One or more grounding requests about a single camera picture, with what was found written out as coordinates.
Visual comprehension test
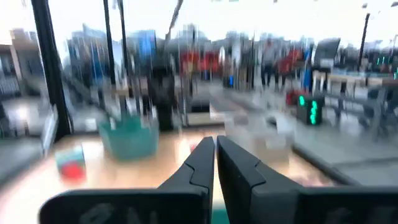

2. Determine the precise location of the light teal block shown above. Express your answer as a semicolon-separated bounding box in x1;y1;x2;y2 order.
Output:
55;145;85;166

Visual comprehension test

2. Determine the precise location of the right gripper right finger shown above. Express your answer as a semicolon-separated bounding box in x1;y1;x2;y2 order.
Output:
216;135;398;224

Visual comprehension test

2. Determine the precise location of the red block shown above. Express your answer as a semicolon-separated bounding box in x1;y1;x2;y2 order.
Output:
60;161;86;182

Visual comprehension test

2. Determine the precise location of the teal plastic bin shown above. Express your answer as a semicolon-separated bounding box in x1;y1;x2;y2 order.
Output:
211;208;230;224
98;114;160;161

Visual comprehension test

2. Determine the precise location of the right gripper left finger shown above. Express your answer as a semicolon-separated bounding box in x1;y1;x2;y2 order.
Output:
37;136;216;224

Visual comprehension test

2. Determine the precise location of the black box with green lights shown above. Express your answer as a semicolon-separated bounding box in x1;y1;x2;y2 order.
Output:
295;93;326;127

